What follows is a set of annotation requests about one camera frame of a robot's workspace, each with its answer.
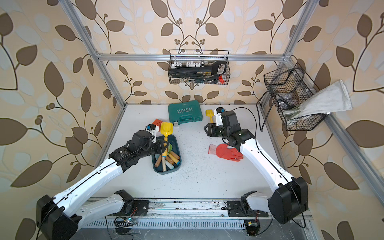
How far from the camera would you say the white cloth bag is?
557 millimetres

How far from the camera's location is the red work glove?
93 centimetres

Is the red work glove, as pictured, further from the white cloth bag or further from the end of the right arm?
the white cloth bag

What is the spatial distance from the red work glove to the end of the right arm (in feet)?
0.92

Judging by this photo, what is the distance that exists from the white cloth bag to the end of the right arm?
0.28m

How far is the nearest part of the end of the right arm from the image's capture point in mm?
553
